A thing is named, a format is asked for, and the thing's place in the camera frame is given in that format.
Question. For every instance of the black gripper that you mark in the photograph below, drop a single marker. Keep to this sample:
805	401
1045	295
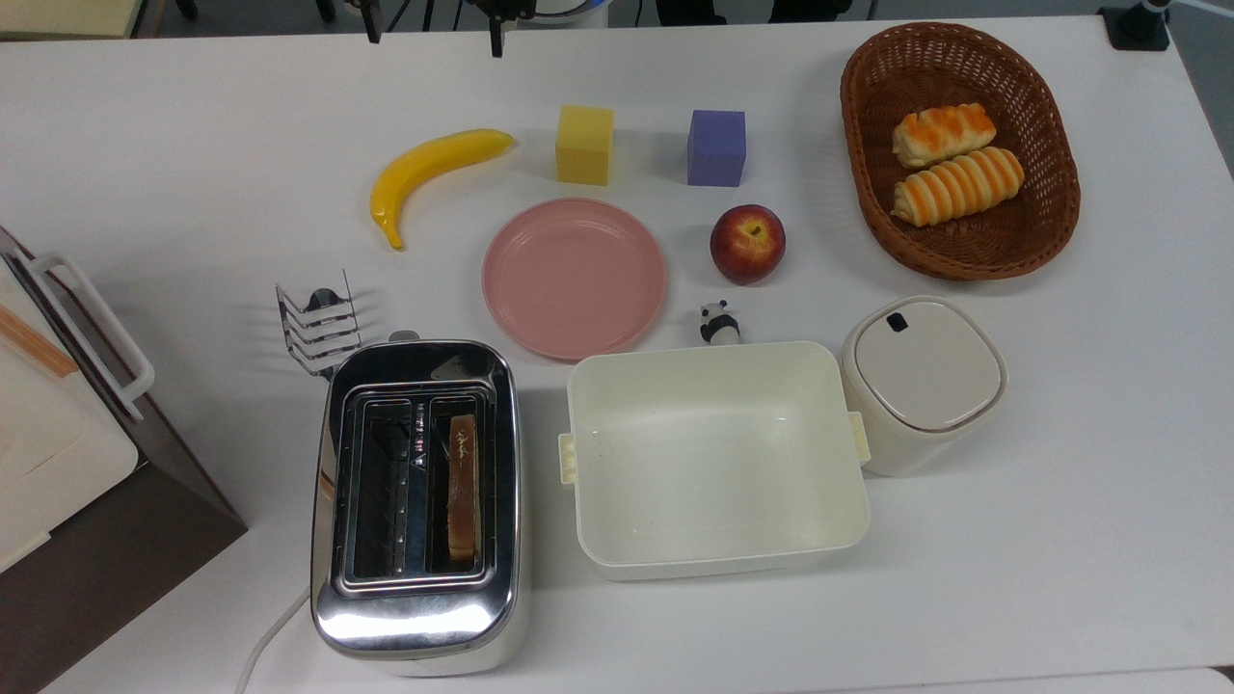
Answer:
501	8

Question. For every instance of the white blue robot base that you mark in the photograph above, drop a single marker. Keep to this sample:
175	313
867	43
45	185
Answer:
571	8

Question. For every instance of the chrome two-slot toaster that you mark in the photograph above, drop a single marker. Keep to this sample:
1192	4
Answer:
415	617

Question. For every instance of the yellow banana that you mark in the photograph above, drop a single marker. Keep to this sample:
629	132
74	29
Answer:
424	169

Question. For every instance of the yellow foam cube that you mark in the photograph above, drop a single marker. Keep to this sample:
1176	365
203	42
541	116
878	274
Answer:
584	145

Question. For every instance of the pink plate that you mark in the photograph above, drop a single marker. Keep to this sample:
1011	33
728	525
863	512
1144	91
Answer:
575	279

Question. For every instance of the purple foam cube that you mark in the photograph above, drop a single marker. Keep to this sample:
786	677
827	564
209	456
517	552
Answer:
716	147

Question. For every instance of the black chair base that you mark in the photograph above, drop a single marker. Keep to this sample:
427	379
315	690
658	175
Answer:
752	8

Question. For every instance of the yellow wooden furniture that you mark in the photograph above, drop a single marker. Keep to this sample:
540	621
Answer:
67	14

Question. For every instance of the red apple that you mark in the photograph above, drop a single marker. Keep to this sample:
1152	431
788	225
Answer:
747	243

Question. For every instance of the small panda figurine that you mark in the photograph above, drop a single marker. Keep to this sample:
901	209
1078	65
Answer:
718	325

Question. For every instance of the toast slice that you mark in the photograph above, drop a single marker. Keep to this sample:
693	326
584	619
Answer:
463	487

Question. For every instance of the cream rectangular plastic tub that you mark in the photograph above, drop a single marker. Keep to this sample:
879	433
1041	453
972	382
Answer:
713	458

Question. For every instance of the short striped bread roll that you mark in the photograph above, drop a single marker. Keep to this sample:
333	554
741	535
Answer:
943	133

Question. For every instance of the long striped bread roll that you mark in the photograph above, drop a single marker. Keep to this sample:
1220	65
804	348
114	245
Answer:
957	186

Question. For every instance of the cream lidded bin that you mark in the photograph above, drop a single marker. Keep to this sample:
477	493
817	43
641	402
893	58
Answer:
924	381

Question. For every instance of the brown cabinet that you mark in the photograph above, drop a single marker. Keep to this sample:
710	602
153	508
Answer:
125	569

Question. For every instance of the brown wicker basket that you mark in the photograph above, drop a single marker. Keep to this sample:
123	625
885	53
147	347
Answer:
1022	241

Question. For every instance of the black camera stand base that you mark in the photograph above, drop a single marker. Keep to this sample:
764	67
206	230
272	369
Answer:
1136	24

